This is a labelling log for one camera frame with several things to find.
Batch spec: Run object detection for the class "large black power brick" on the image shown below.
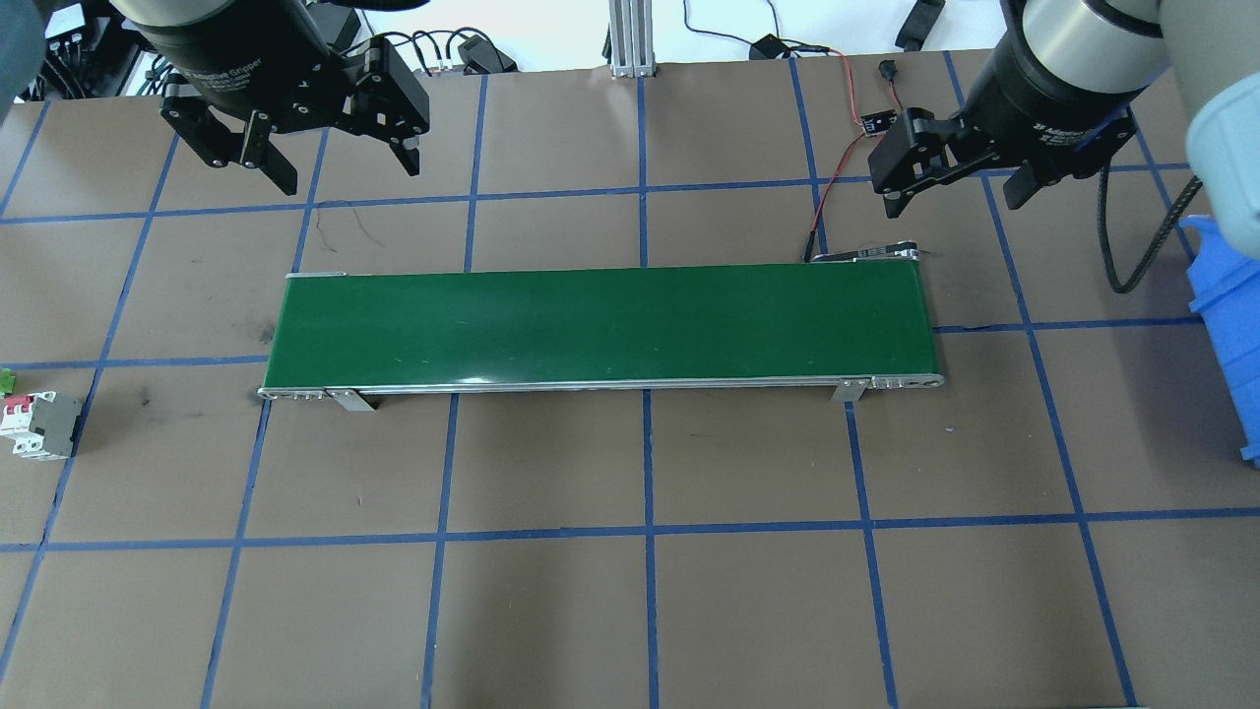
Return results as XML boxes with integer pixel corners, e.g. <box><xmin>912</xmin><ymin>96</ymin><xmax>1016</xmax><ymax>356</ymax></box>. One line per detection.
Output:
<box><xmin>307</xmin><ymin>0</ymin><xmax>362</xmax><ymax>52</ymax></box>

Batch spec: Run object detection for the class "black plug adapter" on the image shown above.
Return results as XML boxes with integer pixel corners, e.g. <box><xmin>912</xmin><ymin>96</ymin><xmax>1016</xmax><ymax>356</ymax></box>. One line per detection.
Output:
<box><xmin>458</xmin><ymin>34</ymin><xmax>520</xmax><ymax>76</ymax></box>

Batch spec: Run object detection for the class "slim black power adapter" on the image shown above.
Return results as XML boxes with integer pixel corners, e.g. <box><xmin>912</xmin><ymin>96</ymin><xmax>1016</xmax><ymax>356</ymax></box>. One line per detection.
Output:
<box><xmin>894</xmin><ymin>0</ymin><xmax>948</xmax><ymax>52</ymax></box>

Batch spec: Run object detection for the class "blue bin with foam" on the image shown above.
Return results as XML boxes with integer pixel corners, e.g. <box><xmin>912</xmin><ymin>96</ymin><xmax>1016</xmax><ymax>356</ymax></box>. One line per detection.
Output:
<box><xmin>1178</xmin><ymin>215</ymin><xmax>1260</xmax><ymax>466</ymax></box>

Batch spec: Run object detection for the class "green belt conveyor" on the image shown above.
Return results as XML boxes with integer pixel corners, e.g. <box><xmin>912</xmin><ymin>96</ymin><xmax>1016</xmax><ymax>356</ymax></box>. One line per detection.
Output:
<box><xmin>258</xmin><ymin>240</ymin><xmax>946</xmax><ymax>413</ymax></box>

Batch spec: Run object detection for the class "white red circuit breaker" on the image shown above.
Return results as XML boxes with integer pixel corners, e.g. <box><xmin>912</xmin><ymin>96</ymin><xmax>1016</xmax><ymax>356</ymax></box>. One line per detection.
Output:
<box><xmin>0</xmin><ymin>390</ymin><xmax>86</xmax><ymax>462</ymax></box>

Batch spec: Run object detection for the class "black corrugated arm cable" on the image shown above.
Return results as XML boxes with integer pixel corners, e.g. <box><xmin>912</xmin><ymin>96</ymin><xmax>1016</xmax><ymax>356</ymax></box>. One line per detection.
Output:
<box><xmin>1096</xmin><ymin>162</ymin><xmax>1204</xmax><ymax>294</ymax></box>

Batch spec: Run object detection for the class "red black conveyor wire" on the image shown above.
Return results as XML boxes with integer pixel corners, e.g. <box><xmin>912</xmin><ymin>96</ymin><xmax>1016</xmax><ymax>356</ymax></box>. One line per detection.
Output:
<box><xmin>787</xmin><ymin>41</ymin><xmax>905</xmax><ymax>265</ymax></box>

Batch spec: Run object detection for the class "aluminium profile post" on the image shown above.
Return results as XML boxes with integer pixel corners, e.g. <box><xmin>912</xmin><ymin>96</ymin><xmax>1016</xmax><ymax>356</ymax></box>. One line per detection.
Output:
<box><xmin>606</xmin><ymin>0</ymin><xmax>658</xmax><ymax>80</ymax></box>

